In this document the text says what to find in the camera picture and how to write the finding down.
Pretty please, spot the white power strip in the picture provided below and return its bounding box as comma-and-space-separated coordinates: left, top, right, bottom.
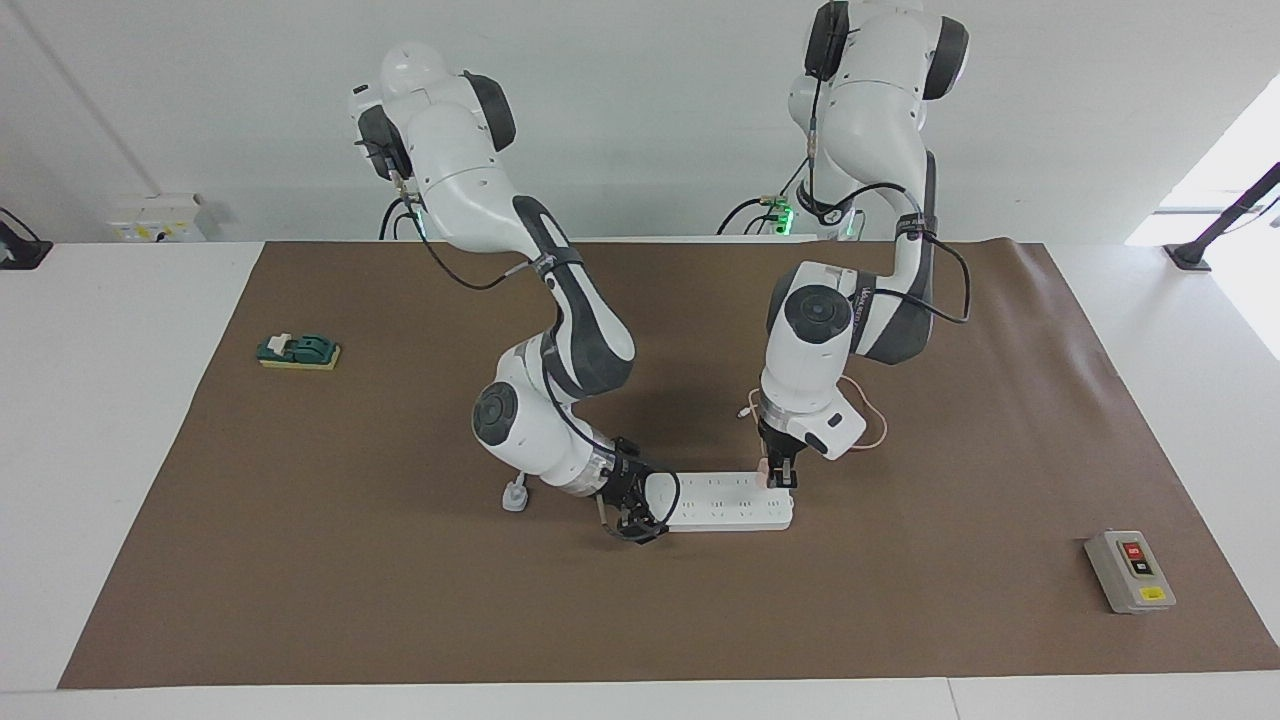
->
645, 472, 796, 533

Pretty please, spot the pink charging cable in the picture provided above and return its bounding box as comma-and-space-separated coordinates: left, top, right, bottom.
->
737, 375, 889, 451

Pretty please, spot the brown table mat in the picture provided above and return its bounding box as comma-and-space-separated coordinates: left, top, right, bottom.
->
58, 238, 1280, 691

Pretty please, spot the black clamp stand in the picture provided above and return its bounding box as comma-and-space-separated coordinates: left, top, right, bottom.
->
1165, 162, 1280, 273
0, 207, 53, 271

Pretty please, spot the black base cable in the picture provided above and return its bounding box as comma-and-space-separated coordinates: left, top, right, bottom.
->
378, 195, 419, 241
715, 160, 809, 237

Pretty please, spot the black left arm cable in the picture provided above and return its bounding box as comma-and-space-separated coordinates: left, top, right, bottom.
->
800, 50, 973, 327

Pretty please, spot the green knife switch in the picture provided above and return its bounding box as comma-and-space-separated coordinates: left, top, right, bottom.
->
256, 333, 342, 372

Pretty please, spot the grey on-off switch box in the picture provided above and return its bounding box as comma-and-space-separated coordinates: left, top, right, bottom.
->
1085, 530, 1178, 615

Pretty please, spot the white wall socket box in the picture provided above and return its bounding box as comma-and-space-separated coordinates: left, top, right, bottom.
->
108, 194, 206, 244

